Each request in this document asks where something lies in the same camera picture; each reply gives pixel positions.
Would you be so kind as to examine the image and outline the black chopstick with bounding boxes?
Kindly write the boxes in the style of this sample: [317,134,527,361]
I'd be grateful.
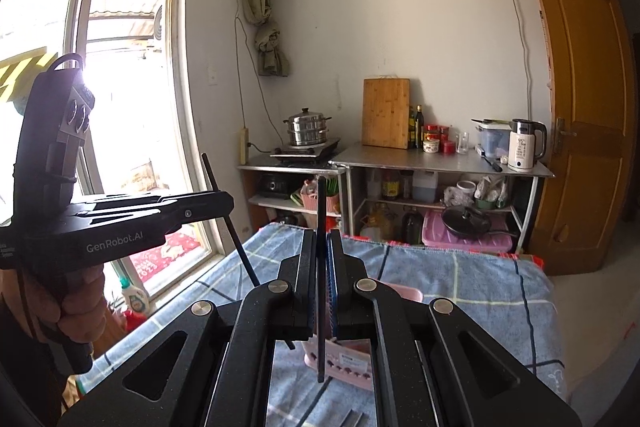
[316,176,327,383]
[201,153,296,351]

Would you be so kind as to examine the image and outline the white plastic bags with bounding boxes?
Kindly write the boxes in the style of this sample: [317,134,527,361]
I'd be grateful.
[444,175,509,210]

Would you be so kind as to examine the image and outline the white detergent bottle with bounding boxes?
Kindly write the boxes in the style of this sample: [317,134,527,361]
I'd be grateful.
[119,277,151,313]

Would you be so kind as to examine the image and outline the white electric kettle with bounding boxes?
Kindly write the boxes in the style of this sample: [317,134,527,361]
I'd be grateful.
[507,119,548,173]

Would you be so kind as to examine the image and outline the person's left hand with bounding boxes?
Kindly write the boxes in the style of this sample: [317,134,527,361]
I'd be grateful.
[22,264,108,348]

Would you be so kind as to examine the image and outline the red patterned mat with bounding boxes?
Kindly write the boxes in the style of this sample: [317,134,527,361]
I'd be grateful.
[130,231,204,283]

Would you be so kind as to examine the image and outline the yellow cooking oil jug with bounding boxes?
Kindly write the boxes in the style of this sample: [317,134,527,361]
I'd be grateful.
[359,201,396,241]

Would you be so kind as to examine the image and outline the dark glass bottle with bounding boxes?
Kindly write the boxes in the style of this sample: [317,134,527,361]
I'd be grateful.
[402,206,424,244]

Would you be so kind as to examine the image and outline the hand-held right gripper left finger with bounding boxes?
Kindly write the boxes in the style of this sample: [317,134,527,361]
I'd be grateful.
[57,229,321,427]

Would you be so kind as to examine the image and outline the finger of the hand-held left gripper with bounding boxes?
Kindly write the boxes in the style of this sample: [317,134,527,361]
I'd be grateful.
[100,192,235,233]
[75,191,221,212]

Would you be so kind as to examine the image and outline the brown sauce bottle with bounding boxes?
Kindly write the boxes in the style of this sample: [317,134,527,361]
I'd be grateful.
[382,170,401,200]

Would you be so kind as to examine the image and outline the pink storage box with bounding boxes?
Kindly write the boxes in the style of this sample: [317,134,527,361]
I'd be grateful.
[422,209,516,254]

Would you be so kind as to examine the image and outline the stainless steel table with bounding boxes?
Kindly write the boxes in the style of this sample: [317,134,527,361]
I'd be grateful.
[329,143,555,258]

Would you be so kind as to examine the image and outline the red lid white jar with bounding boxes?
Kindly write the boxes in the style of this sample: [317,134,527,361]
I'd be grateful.
[422,124,441,154]

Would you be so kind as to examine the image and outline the sliding glass window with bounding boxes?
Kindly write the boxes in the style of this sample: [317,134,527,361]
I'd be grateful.
[0,0,242,304]

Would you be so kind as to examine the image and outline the metal door handle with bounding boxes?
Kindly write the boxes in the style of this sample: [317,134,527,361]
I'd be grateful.
[552,117,579,153]

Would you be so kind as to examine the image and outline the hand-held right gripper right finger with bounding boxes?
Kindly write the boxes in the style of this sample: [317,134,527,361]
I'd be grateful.
[325,229,583,427]

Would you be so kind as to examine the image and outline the clear plastic container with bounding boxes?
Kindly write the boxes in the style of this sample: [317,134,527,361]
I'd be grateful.
[471,118,514,160]

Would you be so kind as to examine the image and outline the bamboo cutting board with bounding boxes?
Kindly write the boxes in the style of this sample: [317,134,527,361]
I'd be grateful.
[361,77,411,150]

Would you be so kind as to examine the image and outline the wooden door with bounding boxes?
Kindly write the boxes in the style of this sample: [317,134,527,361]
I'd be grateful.
[522,0,634,276]

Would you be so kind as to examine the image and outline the black frying pan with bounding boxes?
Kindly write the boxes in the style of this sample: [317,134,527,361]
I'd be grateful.
[442,205,519,241]

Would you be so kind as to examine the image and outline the white plastic jug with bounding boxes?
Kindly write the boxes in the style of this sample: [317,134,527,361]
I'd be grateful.
[412,170,440,203]

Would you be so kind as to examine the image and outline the dark oil bottle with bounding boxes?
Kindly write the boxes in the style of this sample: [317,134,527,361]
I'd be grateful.
[408,105,425,150]

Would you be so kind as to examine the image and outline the pink plastic utensil basket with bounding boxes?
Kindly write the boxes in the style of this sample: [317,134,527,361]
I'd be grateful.
[300,282,426,391]

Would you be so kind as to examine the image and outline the black induction cooker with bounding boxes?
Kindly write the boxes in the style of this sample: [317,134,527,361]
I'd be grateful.
[269,137,342,163]

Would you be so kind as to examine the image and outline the blue checked blanket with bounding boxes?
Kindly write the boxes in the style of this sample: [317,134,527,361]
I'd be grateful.
[75,222,569,427]

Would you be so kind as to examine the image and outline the steel steamer pot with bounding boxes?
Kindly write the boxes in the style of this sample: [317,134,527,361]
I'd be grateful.
[283,107,333,148]

